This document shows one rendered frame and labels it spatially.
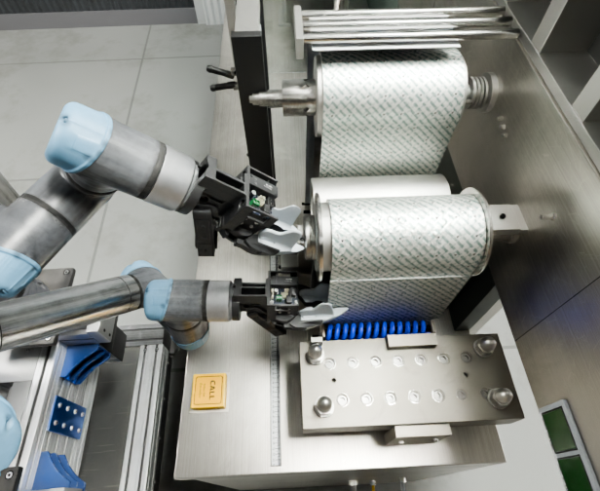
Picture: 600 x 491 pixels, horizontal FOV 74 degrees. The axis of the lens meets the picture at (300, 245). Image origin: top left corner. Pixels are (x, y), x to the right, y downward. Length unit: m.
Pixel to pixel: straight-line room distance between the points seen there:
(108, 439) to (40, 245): 1.26
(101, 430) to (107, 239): 1.05
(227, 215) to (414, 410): 0.49
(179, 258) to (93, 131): 1.74
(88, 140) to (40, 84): 3.16
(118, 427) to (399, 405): 1.18
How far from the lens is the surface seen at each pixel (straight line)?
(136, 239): 2.34
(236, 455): 0.92
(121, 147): 0.49
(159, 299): 0.74
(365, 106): 0.72
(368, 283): 0.69
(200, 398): 0.92
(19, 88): 3.68
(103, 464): 1.74
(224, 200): 0.53
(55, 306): 0.77
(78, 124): 0.49
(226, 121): 1.43
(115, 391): 1.78
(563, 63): 0.75
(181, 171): 0.51
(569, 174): 0.65
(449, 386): 0.84
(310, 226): 0.64
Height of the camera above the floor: 1.80
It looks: 57 degrees down
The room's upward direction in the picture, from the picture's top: straight up
